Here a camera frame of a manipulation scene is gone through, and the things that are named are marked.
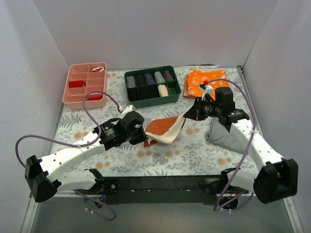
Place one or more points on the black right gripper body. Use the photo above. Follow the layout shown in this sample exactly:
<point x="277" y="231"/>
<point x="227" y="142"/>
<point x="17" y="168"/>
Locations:
<point x="198" y="111"/>

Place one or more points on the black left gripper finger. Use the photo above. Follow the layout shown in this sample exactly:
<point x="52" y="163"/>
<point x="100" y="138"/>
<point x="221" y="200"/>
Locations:
<point x="137" y="137"/>
<point x="138" y="130"/>

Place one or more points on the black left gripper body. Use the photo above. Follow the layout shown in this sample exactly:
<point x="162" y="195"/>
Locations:
<point x="137" y="132"/>

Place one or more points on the orange and cream underwear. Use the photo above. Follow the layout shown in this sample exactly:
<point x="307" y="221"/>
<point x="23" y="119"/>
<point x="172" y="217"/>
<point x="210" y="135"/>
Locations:
<point x="164" y="131"/>

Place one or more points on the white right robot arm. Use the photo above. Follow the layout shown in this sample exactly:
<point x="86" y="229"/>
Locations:
<point x="277" y="177"/>

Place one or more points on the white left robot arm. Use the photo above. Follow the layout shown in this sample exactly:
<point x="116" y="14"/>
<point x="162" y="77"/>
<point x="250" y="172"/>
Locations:
<point x="47" y="175"/>

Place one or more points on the red rolled underwear front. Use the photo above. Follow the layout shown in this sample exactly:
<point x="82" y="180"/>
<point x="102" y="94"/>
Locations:
<point x="95" y="98"/>

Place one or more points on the red white rolled underwear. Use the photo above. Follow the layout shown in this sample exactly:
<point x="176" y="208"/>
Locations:
<point x="98" y="69"/>

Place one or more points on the grey folded cloth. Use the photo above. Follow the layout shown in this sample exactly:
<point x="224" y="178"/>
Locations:
<point x="218" y="135"/>

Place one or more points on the orange white patterned cloth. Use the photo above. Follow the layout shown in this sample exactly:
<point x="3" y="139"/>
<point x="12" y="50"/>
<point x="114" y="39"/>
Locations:
<point x="214" y="78"/>

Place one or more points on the black rolled sock front middle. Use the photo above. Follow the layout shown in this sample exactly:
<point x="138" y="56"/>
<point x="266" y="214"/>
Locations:
<point x="143" y="92"/>

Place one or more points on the black rolled sock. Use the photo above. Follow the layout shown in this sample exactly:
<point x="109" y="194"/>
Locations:
<point x="143" y="92"/>
<point x="153" y="91"/>
<point x="140" y="80"/>
<point x="133" y="94"/>

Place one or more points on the black rolled sock front left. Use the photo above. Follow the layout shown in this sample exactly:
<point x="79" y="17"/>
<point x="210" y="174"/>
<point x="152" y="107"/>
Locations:
<point x="133" y="94"/>

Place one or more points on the cream rolled sock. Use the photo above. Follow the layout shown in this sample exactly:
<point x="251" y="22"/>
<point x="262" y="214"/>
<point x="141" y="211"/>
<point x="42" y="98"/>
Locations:
<point x="163" y="91"/>

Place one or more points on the floral patterned table mat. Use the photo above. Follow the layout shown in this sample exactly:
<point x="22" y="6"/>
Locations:
<point x="189" y="154"/>

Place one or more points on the black rolled sock front right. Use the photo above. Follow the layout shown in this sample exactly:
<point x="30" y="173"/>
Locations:
<point x="153" y="91"/>

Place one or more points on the green divided organiser box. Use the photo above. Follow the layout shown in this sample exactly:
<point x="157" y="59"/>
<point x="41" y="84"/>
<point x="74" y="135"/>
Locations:
<point x="173" y="87"/>

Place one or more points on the dark grey rolled sock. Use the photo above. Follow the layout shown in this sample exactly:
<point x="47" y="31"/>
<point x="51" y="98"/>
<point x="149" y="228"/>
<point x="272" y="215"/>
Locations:
<point x="168" y="76"/>

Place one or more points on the grey striped rolled sock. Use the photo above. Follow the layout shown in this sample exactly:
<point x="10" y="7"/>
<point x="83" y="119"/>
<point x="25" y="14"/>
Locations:
<point x="131" y="83"/>

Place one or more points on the white grey striped sock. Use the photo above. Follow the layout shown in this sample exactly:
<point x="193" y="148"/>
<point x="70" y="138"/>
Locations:
<point x="159" y="77"/>

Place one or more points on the blue striped rolled sock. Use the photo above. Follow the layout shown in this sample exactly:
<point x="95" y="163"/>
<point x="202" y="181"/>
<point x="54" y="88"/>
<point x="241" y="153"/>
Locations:
<point x="149" y="79"/>

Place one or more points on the pink divided organiser box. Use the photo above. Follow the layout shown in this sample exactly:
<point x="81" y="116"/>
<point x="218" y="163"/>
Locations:
<point x="85" y="81"/>

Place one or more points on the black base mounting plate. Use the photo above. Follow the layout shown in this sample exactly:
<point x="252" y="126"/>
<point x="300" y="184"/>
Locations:
<point x="202" y="189"/>

